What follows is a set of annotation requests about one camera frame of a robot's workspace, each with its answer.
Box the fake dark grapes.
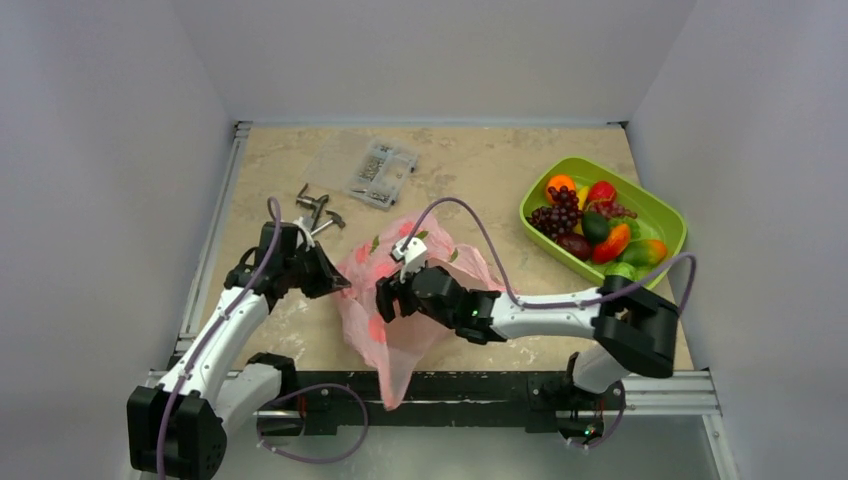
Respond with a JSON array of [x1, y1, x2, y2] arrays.
[[526, 186, 584, 241]]

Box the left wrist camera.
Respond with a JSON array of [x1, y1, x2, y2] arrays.
[[292, 216, 315, 251]]

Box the green plastic tray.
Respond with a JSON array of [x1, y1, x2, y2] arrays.
[[518, 157, 687, 285]]

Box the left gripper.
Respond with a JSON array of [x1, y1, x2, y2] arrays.
[[283, 240, 349, 299]]

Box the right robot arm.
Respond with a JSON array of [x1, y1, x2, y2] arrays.
[[376, 267, 680, 407]]

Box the fake red grapes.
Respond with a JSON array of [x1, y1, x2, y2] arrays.
[[587, 201, 638, 220]]

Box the fake green lime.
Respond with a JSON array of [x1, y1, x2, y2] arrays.
[[605, 262, 638, 282]]

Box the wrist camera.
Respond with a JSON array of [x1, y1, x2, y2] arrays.
[[390, 237, 428, 283], [292, 216, 315, 251]]

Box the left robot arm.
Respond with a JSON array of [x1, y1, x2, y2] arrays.
[[127, 221, 350, 479]]

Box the aluminium frame rail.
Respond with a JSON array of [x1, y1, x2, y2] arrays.
[[166, 121, 254, 367]]

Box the fake banana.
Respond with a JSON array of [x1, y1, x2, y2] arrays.
[[577, 186, 590, 211]]

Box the black metal clamp tool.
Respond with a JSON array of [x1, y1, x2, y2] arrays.
[[296, 183, 330, 230]]

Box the fake green avocado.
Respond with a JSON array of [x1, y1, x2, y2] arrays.
[[581, 211, 611, 245]]

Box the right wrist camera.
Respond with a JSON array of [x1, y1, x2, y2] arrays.
[[390, 237, 428, 283]]

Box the clear screw organizer box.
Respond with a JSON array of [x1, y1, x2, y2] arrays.
[[343, 138, 419, 211]]

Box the fake green grapes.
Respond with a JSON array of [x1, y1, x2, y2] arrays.
[[608, 216, 641, 241]]

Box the fake dark red plum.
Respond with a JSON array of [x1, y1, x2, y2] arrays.
[[557, 232, 593, 261]]

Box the pink plastic bag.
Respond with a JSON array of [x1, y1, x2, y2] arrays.
[[333, 212, 505, 412]]

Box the fake mango green orange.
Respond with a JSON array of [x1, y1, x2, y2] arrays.
[[617, 239, 668, 268]]

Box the fake red strawberry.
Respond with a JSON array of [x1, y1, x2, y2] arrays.
[[586, 180, 618, 204]]

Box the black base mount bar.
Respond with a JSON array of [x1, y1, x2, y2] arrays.
[[256, 371, 626, 442]]

